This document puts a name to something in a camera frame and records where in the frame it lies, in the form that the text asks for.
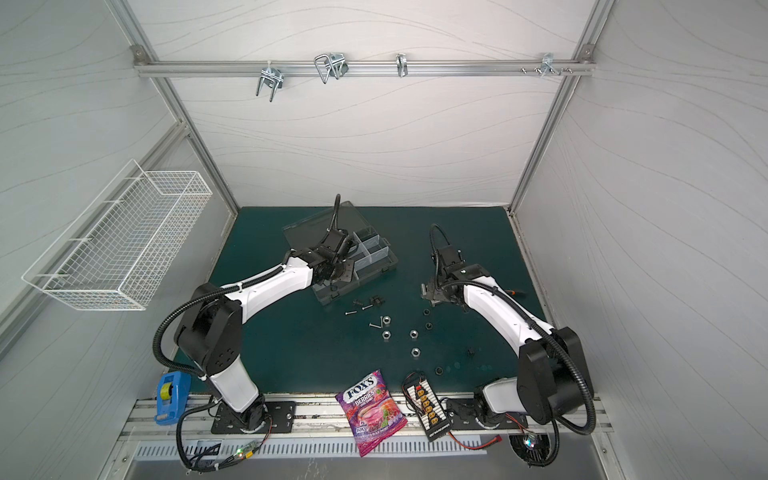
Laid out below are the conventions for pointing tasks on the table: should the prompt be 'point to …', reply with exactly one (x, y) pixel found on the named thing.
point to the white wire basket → (116, 251)
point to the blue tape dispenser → (173, 389)
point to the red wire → (496, 439)
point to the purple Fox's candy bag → (371, 412)
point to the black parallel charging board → (432, 417)
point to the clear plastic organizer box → (374, 255)
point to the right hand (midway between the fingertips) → (454, 285)
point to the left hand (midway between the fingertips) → (350, 263)
